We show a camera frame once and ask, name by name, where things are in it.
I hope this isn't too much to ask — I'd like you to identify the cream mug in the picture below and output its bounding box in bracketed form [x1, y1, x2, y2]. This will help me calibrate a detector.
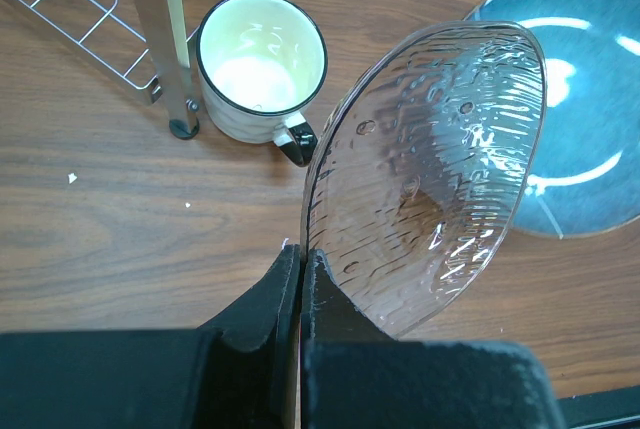
[195, 0, 328, 167]

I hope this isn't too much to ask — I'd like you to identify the clear glass textured dish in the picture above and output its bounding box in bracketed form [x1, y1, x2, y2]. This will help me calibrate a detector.
[301, 20, 546, 338]

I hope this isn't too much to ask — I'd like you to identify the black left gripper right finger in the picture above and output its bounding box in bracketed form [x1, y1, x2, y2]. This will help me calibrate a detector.
[301, 250, 392, 343]

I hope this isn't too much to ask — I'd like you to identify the dark teal round plate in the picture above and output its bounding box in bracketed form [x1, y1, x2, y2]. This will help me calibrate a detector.
[467, 0, 639, 239]

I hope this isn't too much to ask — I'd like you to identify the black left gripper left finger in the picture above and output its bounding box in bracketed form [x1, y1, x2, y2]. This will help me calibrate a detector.
[194, 245, 301, 428]

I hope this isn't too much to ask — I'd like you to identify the metal dish rack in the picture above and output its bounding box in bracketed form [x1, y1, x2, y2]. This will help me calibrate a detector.
[2, 0, 219, 140]

